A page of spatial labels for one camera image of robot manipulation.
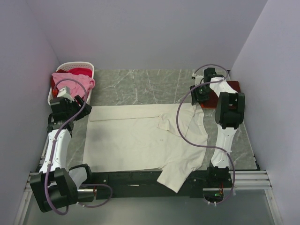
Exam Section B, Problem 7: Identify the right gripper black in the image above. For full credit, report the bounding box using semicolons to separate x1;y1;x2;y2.
189;84;213;105

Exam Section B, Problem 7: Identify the cream white t-shirt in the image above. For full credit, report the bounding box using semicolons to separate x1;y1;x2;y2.
83;104;208;192

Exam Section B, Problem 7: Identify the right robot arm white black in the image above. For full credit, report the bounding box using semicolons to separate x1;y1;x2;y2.
190;67;245;187

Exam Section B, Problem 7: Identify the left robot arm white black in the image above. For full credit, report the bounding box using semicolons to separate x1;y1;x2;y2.
30;95;94;212

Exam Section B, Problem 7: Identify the folded maroon t-shirt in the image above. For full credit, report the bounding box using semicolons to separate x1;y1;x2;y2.
200;81;241;109

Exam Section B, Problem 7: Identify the pink t-shirt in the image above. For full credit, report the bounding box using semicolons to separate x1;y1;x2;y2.
52;73;95;100

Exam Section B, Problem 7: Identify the red t-shirt in basket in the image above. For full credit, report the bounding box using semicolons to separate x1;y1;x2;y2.
50;69;90;89

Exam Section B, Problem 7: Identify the white plastic laundry basket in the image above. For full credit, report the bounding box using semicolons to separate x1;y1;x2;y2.
47;61;95;105

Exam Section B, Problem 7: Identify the black base beam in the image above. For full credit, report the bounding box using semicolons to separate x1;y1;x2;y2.
80;167;235;199

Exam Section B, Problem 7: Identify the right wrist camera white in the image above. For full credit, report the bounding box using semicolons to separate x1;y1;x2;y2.
192;73;204;86

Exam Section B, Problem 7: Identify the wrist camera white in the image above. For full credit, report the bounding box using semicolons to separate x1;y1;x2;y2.
52;86;74;101
192;73;204;86

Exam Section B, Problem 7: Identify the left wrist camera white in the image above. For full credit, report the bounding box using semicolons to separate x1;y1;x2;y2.
52;86;74;101

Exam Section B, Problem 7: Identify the aluminium frame rail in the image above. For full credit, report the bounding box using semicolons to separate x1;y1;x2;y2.
13;110;282;225

